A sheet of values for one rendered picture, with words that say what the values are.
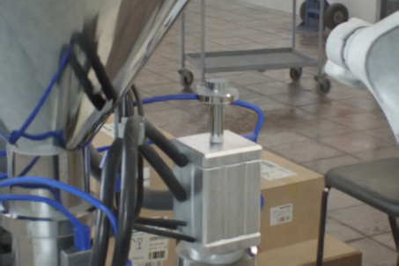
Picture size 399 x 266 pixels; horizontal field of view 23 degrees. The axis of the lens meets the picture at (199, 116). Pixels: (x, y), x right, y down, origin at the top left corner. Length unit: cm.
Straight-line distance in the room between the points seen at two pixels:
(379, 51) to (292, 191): 213
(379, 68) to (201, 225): 100
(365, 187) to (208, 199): 239
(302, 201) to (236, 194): 310
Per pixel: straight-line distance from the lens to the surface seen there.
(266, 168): 387
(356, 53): 165
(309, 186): 377
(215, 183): 66
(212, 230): 67
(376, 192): 300
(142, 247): 346
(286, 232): 377
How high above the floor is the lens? 160
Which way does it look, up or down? 15 degrees down
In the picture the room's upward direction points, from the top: straight up
